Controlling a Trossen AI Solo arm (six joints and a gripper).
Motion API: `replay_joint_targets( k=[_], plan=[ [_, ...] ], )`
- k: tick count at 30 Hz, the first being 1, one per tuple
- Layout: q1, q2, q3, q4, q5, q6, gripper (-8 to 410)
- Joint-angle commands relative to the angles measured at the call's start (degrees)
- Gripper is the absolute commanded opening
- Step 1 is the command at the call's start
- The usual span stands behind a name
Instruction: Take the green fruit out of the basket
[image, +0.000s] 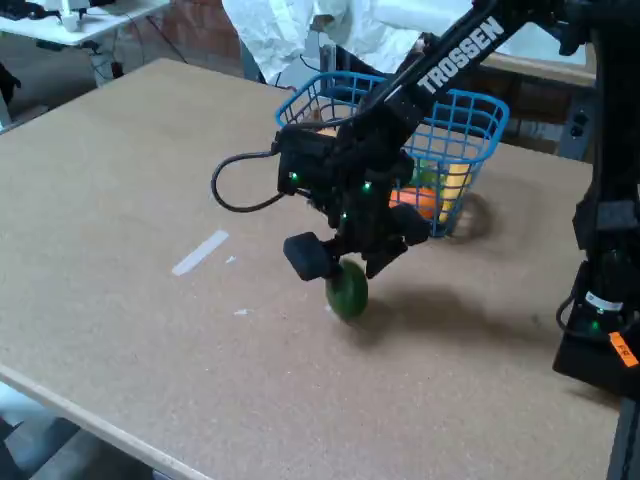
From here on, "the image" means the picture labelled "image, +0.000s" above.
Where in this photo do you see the black base cable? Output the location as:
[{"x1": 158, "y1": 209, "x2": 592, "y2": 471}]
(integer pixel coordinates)
[{"x1": 555, "y1": 294, "x2": 584, "y2": 334}]

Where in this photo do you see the round green toy fruit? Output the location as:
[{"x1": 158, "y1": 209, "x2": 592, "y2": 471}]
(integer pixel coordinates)
[{"x1": 324, "y1": 258, "x2": 370, "y2": 322}]

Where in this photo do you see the bright green leafy toy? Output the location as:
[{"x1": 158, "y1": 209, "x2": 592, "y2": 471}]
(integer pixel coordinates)
[{"x1": 413, "y1": 159, "x2": 446, "y2": 187}]

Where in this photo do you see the looped black camera cable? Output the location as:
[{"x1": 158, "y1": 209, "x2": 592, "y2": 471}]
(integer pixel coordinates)
[{"x1": 211, "y1": 149, "x2": 287, "y2": 213}]

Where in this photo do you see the orange label tag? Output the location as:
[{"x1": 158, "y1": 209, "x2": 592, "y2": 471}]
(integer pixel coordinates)
[{"x1": 608, "y1": 331, "x2": 640, "y2": 369}]

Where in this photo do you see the wooden workbench with grey leg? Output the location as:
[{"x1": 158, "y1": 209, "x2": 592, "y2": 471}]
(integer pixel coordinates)
[{"x1": 409, "y1": 32, "x2": 599, "y2": 164}]

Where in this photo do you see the white desk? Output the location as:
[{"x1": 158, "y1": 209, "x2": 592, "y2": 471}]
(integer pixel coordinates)
[{"x1": 0, "y1": 0, "x2": 171, "y2": 49}]

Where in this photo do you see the long white tape strip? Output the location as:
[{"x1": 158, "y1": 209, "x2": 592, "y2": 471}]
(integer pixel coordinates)
[{"x1": 171, "y1": 229, "x2": 230, "y2": 277}]

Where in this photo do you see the grey power outlet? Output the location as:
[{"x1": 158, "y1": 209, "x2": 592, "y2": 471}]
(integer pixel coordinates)
[{"x1": 569, "y1": 109, "x2": 589, "y2": 141}]

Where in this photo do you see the white object on desk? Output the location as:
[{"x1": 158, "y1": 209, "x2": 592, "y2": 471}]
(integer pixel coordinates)
[{"x1": 57, "y1": 0, "x2": 91, "y2": 32}]

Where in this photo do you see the blue wire basket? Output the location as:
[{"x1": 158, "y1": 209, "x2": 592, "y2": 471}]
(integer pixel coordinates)
[{"x1": 274, "y1": 71, "x2": 511, "y2": 239}]

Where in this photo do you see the yellow toy banana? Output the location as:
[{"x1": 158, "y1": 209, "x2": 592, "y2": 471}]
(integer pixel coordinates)
[{"x1": 438, "y1": 164, "x2": 474, "y2": 224}]

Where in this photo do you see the small black camera box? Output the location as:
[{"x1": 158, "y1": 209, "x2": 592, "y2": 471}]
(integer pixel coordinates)
[{"x1": 274, "y1": 124, "x2": 337, "y2": 195}]

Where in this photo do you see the black object at room edge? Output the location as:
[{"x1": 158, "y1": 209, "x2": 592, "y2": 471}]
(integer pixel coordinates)
[{"x1": 0, "y1": 62, "x2": 22, "y2": 109}]

